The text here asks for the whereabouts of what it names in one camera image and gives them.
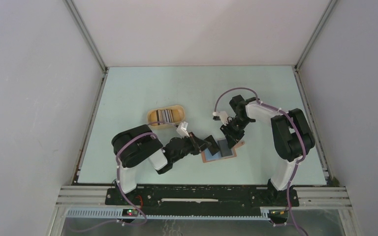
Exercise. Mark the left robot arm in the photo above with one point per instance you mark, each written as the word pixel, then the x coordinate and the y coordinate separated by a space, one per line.
pixel 134 146

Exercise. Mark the dark grey credit card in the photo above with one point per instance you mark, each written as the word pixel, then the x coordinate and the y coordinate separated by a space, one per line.
pixel 225 152

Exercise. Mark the yellow oval card tray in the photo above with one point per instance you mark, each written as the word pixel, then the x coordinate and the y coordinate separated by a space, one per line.
pixel 178 112

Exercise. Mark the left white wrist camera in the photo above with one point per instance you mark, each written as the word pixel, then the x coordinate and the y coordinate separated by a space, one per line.
pixel 182 129

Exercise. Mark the brown leather card holder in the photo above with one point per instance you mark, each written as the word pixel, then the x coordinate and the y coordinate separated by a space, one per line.
pixel 207 157

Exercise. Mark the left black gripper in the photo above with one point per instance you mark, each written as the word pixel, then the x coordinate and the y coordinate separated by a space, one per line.
pixel 200 148

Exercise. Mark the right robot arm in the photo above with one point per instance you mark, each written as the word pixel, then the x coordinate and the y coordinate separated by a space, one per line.
pixel 292 136

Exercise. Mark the black VIP credit card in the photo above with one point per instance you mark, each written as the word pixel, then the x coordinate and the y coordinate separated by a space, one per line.
pixel 213 148

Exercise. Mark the cards in tray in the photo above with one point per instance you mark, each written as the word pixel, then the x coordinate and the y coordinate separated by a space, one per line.
pixel 165 115

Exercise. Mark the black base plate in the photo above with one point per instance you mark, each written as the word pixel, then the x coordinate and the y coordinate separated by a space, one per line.
pixel 203 200

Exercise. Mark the aluminium frame rail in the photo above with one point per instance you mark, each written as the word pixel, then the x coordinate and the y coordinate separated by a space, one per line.
pixel 309 197

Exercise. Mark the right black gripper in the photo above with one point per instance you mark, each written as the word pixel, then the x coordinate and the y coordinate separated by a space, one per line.
pixel 232 138

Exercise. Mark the grey cable duct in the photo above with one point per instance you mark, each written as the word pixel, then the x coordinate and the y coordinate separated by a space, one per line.
pixel 117 213

